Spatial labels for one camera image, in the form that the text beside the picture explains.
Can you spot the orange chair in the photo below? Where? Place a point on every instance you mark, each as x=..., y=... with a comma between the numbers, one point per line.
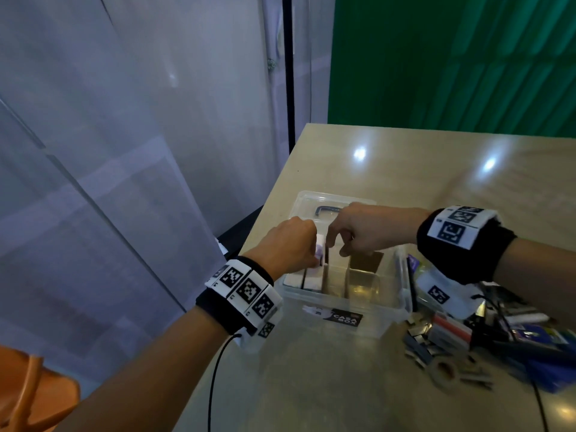
x=31, y=391

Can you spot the black marker wristband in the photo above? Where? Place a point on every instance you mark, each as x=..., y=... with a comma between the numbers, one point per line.
x=236, y=292
x=468, y=247

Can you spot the pile of metal staple strips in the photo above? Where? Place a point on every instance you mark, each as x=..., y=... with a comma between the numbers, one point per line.
x=486, y=342

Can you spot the person's left hand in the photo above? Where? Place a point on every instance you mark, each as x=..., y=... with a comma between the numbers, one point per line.
x=281, y=247

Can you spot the black window post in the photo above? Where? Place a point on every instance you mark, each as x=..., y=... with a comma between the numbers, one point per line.
x=288, y=67

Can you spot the person's right hand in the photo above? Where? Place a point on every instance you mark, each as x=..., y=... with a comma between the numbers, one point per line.
x=378, y=229

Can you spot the transparent box lid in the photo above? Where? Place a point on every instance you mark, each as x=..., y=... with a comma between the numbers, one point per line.
x=310, y=207

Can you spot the person's right forearm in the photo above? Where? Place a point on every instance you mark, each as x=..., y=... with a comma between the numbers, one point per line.
x=540, y=279

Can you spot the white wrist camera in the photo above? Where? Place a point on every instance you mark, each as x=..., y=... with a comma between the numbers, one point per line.
x=261, y=330
x=445, y=294

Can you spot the person's left forearm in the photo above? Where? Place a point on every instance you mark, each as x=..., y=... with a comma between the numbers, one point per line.
x=148, y=378

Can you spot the small clear tape roll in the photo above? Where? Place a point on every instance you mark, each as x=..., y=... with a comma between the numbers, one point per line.
x=444, y=371

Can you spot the brown cardboard box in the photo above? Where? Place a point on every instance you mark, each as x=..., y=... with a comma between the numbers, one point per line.
x=364, y=281

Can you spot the transparent storage box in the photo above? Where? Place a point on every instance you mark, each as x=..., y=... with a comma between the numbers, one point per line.
x=360, y=306

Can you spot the green curtain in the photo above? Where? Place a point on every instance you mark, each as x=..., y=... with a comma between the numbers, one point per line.
x=450, y=58

